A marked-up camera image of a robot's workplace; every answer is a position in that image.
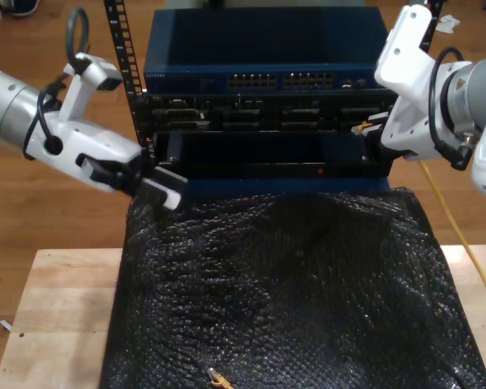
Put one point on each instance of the blue base panel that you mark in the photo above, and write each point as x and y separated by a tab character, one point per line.
267	185

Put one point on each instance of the black rack shelf tray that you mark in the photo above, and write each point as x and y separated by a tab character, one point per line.
267	170

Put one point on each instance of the black rack server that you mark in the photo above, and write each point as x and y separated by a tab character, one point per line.
267	117

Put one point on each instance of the white crumpled paper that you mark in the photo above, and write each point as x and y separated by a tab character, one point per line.
447	25

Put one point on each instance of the black bubble wrap mat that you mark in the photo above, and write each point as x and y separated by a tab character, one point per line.
267	304

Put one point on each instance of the black rack frame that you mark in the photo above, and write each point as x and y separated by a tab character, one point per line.
139	113

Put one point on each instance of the blue network switch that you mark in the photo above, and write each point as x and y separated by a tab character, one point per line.
267	40

